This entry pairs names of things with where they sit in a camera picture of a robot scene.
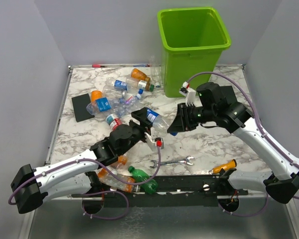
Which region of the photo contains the black flat box right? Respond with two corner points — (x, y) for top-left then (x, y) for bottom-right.
(220, 86), (237, 105)

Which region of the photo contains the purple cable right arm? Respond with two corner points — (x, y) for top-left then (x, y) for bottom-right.
(186, 71), (299, 201)

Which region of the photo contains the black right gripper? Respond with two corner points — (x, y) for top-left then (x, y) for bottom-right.
(168, 102), (215, 132)

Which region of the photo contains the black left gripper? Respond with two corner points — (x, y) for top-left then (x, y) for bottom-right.
(119, 108), (152, 156)

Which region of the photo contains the blue marker pen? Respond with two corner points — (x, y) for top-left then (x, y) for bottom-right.
(133, 64), (150, 67)

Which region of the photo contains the clear bottle blue label back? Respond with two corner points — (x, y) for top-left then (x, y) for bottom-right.
(106, 78), (139, 93)

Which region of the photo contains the crushed orange bottle front left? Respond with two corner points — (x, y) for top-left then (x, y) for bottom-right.
(111, 155), (128, 169)

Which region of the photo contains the small orange bottle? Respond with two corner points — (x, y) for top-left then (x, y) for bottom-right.
(91, 90), (103, 102)

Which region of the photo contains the clear bottle blue white label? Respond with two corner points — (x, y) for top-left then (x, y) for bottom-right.
(147, 108), (171, 134)

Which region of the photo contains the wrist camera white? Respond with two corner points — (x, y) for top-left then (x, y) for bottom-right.
(145, 132), (164, 151)
(179, 82), (196, 106)

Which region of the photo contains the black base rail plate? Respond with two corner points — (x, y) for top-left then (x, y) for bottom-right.
(71, 173), (280, 207)

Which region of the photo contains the black flat box left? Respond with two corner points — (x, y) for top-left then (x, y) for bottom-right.
(71, 94), (94, 122)

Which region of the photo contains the tall clear bottle by bin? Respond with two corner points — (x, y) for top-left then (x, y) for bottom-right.
(149, 55), (161, 88)

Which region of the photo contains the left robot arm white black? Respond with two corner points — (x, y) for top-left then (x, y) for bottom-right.
(8, 108), (151, 214)

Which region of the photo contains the silver open-end wrench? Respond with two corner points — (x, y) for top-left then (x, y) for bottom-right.
(150, 156), (195, 169)

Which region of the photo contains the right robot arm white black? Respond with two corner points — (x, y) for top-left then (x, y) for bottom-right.
(167, 82), (299, 204)

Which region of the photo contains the green plastic bin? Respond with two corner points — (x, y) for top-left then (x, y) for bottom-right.
(157, 6), (232, 98)

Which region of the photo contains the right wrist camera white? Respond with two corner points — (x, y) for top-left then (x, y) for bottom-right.
(179, 82), (196, 106)

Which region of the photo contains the clear bottle light-blue label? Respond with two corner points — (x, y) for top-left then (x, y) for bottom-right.
(86, 97), (120, 116)

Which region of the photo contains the black flat box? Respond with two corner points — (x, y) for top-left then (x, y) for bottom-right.
(220, 86), (237, 105)
(71, 94), (94, 122)

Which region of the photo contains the orange juice bottle back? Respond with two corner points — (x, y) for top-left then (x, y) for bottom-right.
(131, 68), (150, 82)

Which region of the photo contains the orange bottle at front edge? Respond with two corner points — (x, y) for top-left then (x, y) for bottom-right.
(97, 168), (139, 193)

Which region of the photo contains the orange handle screwdriver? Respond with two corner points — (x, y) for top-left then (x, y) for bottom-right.
(208, 159), (237, 174)

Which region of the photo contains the green plastic bottle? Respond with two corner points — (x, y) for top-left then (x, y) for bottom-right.
(128, 166), (158, 194)

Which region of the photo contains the red marker pen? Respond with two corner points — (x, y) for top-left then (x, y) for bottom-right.
(92, 64), (107, 68)

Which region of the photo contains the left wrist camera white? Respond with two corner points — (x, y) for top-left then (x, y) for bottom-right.
(145, 132), (164, 151)

